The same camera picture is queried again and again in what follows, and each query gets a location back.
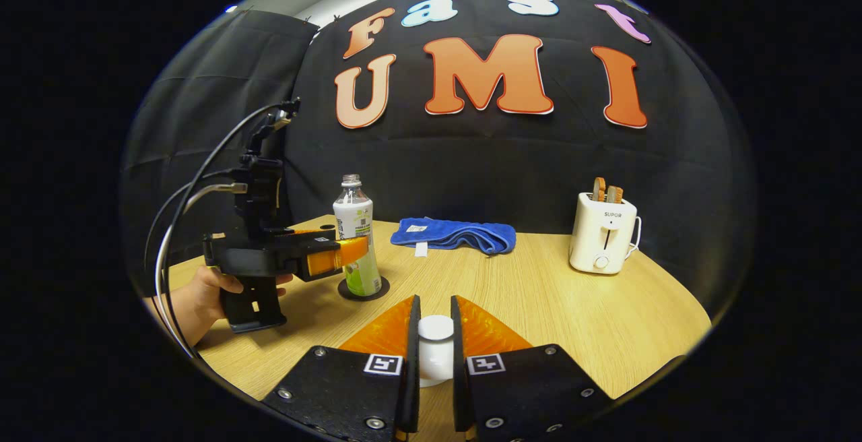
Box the white toaster cable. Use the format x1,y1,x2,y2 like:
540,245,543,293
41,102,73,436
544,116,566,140
623,216,643,261

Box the clear water bottle white label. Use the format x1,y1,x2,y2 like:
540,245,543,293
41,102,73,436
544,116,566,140
333,174,383,297

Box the grey cable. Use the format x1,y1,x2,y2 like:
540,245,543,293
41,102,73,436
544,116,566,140
155,182,248,356

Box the white toaster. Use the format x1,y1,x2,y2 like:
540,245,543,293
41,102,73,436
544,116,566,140
569,192,637,275

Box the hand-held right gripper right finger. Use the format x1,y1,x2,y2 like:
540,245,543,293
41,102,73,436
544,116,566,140
450,294,616,441

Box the blue towel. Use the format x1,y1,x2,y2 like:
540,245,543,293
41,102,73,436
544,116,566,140
391,218,517,257

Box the black backdrop cloth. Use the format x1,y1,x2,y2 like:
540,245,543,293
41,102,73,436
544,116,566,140
121,0,755,311

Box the white teacup lid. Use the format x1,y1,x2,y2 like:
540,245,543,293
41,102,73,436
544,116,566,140
418,315,457,388

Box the black round coaster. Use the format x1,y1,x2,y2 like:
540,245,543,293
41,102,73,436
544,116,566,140
337,276,391,302

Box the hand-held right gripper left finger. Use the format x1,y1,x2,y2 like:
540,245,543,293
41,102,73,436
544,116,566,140
261,294,423,441

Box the black cable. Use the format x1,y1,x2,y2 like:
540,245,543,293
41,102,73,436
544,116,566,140
144,100,300,356

